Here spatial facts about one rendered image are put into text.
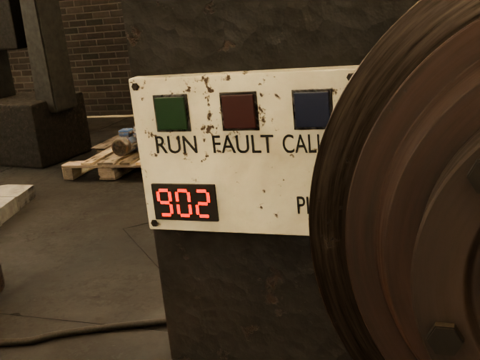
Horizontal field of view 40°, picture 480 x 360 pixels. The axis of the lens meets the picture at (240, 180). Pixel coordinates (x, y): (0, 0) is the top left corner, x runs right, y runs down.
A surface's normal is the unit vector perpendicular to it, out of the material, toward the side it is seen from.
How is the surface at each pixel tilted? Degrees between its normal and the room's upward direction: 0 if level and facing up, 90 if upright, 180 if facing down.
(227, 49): 90
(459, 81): 47
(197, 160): 90
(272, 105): 90
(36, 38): 90
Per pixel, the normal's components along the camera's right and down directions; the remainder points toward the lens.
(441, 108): -0.82, -0.47
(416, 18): -0.35, 0.29
